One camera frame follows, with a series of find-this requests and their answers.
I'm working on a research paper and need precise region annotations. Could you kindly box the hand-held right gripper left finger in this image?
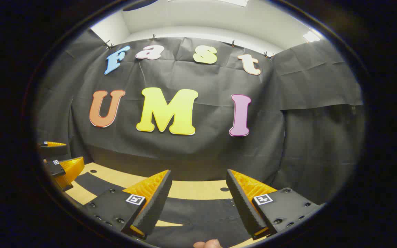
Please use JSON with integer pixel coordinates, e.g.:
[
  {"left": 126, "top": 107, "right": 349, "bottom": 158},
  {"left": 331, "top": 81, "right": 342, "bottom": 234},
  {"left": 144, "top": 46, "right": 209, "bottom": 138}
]
[{"left": 83, "top": 169, "right": 172, "bottom": 240}]

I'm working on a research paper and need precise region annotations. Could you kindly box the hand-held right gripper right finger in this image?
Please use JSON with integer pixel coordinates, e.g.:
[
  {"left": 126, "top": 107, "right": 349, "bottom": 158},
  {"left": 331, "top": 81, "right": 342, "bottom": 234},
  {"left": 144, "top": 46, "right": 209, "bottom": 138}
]
[{"left": 226, "top": 169, "right": 324, "bottom": 240}]

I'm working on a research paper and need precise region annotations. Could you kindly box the black backdrop cloth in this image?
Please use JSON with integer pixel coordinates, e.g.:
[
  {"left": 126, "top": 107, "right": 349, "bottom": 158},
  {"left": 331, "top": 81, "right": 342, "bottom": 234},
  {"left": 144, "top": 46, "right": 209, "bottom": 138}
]
[{"left": 35, "top": 29, "right": 364, "bottom": 205}]

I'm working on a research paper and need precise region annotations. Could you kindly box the ceiling light panel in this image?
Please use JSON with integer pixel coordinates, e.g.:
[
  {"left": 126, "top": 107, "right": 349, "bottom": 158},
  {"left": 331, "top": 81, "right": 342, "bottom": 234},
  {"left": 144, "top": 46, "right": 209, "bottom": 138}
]
[
  {"left": 216, "top": 0, "right": 251, "bottom": 7},
  {"left": 303, "top": 31, "right": 322, "bottom": 43}
]

